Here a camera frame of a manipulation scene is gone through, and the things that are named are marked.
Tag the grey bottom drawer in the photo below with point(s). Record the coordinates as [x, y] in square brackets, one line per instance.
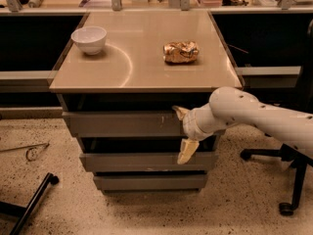
[142, 182]

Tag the white bowl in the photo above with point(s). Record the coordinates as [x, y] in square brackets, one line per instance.
[90, 40]

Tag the grey drawer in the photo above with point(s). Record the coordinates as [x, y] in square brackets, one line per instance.
[120, 162]
[123, 124]
[142, 182]

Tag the grey drawer cabinet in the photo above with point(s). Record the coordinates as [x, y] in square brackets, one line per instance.
[130, 74]

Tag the black stand leg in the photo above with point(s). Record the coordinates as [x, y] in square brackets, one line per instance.
[21, 213]

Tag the grey top drawer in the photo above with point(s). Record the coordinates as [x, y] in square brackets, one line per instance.
[123, 124]

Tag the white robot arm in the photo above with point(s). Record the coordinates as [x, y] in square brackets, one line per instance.
[228, 106]

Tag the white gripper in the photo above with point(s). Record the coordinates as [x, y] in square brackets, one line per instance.
[190, 125]

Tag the crumpled gold chip bag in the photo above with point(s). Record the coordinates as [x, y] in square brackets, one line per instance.
[180, 52]

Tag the grey middle drawer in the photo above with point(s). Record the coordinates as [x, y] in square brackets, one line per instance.
[120, 162]

